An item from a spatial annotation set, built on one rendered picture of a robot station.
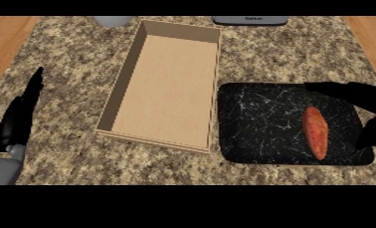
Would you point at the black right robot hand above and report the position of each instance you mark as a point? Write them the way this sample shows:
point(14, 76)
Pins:
point(352, 93)

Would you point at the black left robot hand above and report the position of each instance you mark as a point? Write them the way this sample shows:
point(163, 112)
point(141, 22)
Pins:
point(22, 112)

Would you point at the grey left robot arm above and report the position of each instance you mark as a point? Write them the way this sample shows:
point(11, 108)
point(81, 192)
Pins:
point(9, 165)

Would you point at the orange sweet potato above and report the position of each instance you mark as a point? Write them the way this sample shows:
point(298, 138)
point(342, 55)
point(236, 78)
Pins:
point(314, 131)

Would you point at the black marble tray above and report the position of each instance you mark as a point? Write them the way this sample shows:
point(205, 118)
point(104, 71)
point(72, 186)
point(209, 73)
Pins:
point(274, 122)

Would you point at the open cardboard box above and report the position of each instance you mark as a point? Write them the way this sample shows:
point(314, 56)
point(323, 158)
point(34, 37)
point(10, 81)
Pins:
point(163, 86)

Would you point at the dark grey appliance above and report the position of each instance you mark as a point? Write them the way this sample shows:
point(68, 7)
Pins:
point(249, 20)

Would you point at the pale grey round object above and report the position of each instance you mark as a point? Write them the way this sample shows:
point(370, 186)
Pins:
point(112, 20)

